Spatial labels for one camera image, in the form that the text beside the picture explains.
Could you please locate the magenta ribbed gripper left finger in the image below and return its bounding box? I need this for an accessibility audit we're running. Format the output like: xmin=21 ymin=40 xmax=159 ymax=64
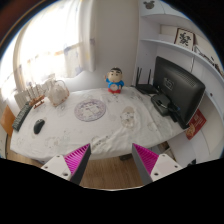
xmin=42 ymin=144 xmax=91 ymax=185

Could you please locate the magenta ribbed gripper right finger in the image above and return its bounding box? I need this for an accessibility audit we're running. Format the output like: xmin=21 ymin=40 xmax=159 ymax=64
xmin=132 ymin=144 xmax=182 ymax=185

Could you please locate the black computer mouse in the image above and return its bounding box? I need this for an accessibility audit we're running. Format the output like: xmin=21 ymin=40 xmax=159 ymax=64
xmin=33 ymin=119 xmax=45 ymax=134

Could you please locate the white patterned tablecloth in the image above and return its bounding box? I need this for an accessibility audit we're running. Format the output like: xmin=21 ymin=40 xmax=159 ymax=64
xmin=10 ymin=87 xmax=183 ymax=162

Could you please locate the red booklet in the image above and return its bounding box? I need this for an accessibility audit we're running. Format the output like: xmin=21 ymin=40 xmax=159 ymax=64
xmin=185 ymin=110 xmax=206 ymax=140

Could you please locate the black keyboard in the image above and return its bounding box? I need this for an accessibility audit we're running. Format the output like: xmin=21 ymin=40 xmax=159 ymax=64
xmin=12 ymin=102 xmax=32 ymax=131

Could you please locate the wooden sailing ship model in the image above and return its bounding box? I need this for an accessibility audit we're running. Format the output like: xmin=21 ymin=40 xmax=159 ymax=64
xmin=27 ymin=84 xmax=45 ymax=109

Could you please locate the black wifi router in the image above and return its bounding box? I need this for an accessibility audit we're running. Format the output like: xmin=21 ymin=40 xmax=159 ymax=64
xmin=135 ymin=68 xmax=158 ymax=94

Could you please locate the black computer monitor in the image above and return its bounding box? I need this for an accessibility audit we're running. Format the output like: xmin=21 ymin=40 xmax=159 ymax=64
xmin=151 ymin=57 xmax=205 ymax=129

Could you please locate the wooden chair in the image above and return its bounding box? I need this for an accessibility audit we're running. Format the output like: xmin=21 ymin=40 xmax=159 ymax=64
xmin=0 ymin=106 xmax=15 ymax=136

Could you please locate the cartoon boy figurine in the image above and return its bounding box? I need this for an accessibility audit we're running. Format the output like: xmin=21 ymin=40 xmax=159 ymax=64
xmin=104 ymin=67 xmax=124 ymax=94

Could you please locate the white sheer curtain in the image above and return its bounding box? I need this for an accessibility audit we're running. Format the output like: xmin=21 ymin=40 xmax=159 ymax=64
xmin=13 ymin=0 xmax=96 ymax=91

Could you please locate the framed black white picture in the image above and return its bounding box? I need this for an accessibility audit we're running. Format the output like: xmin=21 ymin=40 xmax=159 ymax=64
xmin=174 ymin=28 xmax=195 ymax=50

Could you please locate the white wall shelf unit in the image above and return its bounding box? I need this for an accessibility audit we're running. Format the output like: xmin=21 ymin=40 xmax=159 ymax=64
xmin=136 ymin=0 xmax=224 ymax=166

